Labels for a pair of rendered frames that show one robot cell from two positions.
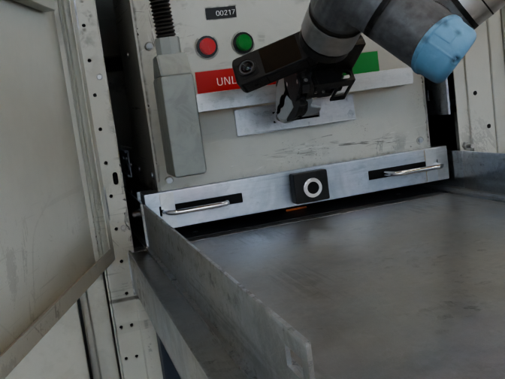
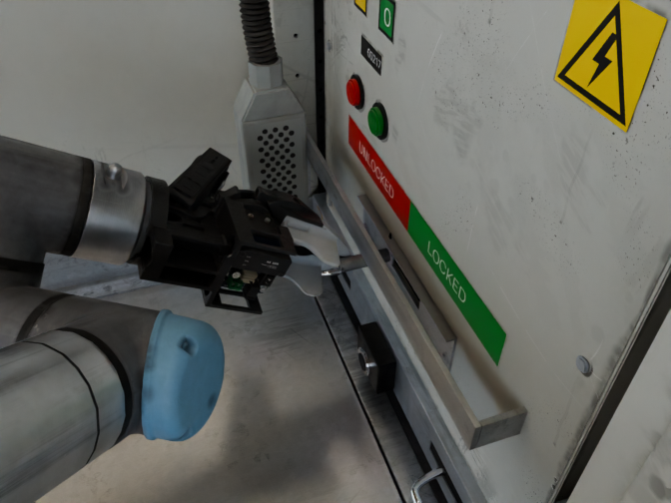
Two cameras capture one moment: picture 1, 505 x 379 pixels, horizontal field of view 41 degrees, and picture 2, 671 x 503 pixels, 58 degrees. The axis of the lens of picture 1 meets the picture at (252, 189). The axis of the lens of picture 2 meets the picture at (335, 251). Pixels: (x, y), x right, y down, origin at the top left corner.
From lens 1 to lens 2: 1.21 m
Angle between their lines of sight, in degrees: 83
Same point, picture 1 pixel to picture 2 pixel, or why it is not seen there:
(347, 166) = (415, 400)
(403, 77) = (459, 418)
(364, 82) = (416, 343)
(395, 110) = (497, 446)
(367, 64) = (485, 330)
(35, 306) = not seen: hidden behind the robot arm
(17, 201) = (90, 136)
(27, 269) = not seen: hidden behind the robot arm
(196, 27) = (354, 56)
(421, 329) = not seen: outside the picture
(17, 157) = (97, 106)
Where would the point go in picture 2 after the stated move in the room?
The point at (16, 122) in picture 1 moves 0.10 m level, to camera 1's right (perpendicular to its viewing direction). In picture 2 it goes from (102, 80) to (82, 118)
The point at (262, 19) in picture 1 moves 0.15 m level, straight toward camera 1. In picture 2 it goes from (399, 107) to (220, 107)
